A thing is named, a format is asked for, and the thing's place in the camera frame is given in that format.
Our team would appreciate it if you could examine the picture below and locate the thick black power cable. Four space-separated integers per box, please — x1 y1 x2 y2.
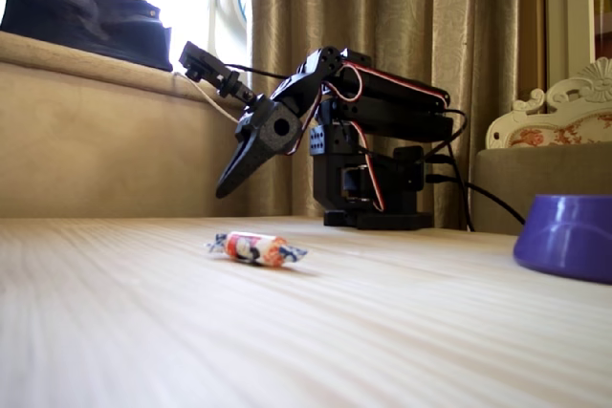
425 173 527 226

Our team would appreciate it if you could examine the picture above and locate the beige patterned curtain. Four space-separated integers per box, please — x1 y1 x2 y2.
251 0 546 232

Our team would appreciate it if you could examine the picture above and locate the thin black camera cable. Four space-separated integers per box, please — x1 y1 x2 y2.
223 62 291 81

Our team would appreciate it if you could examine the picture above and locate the black fabric bag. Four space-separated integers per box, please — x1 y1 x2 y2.
0 0 174 74

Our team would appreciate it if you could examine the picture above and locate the beige sofa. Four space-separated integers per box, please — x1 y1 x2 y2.
0 30 250 219

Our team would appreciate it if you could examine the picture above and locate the white fan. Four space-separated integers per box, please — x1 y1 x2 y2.
208 0 253 89

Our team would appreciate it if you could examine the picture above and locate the olive upholstered cushion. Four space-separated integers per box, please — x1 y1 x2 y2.
470 141 612 237

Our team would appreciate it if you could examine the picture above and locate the black usb cable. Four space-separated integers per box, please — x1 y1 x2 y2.
424 108 477 232

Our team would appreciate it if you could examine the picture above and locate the black camera ball-joint mount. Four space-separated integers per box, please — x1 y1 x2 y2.
209 71 255 106

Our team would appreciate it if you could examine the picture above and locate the small red and white object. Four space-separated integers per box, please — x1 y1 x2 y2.
203 229 310 268

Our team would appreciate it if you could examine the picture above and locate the white wooden door frame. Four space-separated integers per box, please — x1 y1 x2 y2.
544 0 612 89

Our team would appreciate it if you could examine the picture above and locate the purple plastic bowl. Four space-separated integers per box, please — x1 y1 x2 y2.
513 194 612 285

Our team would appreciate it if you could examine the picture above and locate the red white servo wire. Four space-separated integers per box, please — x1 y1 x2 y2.
286 61 450 212

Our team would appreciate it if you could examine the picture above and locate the ornate white chair back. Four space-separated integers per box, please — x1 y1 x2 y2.
485 56 612 150

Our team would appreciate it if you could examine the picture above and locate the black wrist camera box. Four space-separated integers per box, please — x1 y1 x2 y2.
179 40 226 84

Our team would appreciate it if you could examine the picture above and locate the white cord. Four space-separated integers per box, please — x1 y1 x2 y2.
172 71 240 125

